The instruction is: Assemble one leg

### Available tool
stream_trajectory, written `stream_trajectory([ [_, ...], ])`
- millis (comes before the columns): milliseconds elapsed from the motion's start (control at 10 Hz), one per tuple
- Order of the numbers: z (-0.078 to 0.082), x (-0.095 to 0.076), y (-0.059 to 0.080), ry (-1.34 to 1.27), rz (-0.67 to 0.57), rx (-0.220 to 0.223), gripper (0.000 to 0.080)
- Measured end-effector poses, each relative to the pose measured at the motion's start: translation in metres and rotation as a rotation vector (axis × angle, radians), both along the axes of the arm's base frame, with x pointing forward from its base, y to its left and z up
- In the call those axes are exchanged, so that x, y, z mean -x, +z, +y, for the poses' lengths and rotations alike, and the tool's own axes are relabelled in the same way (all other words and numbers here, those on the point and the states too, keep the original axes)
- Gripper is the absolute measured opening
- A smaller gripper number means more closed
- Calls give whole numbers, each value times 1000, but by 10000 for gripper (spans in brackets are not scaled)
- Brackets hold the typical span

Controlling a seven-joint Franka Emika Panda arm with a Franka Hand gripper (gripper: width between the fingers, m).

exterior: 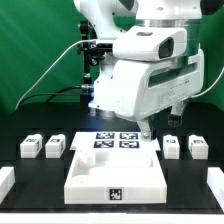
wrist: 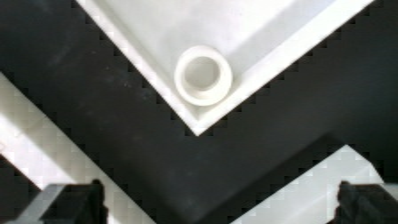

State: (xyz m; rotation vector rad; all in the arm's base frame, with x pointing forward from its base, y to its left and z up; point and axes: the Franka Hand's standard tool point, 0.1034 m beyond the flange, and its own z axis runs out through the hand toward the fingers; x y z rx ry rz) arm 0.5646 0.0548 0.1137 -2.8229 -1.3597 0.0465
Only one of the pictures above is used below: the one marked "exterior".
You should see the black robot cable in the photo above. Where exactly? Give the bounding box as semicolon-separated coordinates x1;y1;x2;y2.
19;84;95;107

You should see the white left obstacle wall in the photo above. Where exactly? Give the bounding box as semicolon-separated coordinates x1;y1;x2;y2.
0;167;15;204

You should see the grey camera cable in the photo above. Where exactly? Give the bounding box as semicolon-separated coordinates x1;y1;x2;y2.
14;39;98;111

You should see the white front table rail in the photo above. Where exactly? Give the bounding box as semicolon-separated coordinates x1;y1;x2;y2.
0;213;224;224

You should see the white square tabletop part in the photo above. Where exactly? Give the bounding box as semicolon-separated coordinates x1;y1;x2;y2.
63;130;168;205

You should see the black camera stand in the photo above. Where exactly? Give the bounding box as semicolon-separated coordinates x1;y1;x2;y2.
77;20;112;84

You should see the white sheet with tags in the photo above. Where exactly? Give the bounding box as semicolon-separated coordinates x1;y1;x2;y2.
70;132;160;151

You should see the white right obstacle wall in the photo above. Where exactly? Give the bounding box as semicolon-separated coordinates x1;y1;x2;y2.
207;167;224;212

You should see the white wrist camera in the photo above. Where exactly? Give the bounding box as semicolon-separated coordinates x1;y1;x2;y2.
113;26;187;62

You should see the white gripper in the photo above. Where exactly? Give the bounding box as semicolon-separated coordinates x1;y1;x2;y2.
113;50;204;141

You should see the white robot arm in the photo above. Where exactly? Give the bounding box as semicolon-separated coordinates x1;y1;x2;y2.
73;0;224;141

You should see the white obstacle wall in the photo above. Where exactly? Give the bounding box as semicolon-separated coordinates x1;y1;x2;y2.
207;167;224;212
0;167;15;204

